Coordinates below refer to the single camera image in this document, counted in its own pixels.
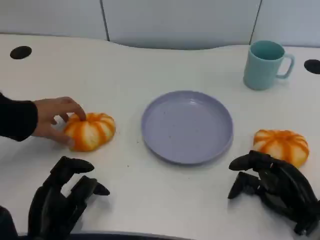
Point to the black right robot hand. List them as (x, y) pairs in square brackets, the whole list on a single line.
[(285, 190)]

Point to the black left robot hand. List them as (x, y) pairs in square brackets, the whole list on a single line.
[(47, 205)]

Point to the person's hand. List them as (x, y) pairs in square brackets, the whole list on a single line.
[(47, 112)]

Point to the orange white toy bread roll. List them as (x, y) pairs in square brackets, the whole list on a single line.
[(282, 143), (92, 132)]

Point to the grey partition panel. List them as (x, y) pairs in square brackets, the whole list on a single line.
[(50, 17), (180, 22), (290, 20)]

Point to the lilac plate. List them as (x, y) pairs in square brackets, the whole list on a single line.
[(187, 127)]

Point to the pale green mug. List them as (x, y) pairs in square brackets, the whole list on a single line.
[(262, 70)]

